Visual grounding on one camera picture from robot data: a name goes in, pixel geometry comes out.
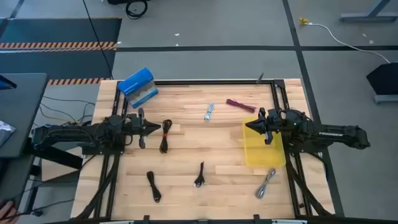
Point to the grey bracket on frame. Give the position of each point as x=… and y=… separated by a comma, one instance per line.
x=260, y=78

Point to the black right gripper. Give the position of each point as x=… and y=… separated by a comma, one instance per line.
x=273, y=123

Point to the grey bag on desk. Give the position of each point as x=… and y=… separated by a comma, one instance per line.
x=4, y=132

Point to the blue DualShock controller box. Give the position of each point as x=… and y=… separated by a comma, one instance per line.
x=136, y=82

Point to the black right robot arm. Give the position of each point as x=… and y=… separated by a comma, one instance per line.
x=335, y=135

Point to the black hazard-striped floor mat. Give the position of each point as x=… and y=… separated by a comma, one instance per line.
x=62, y=31

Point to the black stand base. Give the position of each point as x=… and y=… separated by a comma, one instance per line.
x=384, y=79

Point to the person's hand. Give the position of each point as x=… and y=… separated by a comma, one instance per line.
x=7, y=212

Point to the grey desk leg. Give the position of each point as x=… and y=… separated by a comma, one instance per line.
x=370, y=15

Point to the yellow plug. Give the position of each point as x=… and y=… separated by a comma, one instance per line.
x=303, y=20

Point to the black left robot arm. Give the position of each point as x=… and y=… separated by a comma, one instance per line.
x=62, y=137

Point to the black aluminium table frame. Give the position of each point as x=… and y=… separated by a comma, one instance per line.
x=217, y=82

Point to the grey desk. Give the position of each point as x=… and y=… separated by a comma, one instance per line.
x=21, y=102

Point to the yellow translucent plastic bin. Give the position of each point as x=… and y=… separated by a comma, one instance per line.
x=264, y=155

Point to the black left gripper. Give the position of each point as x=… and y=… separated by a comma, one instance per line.
x=134, y=124

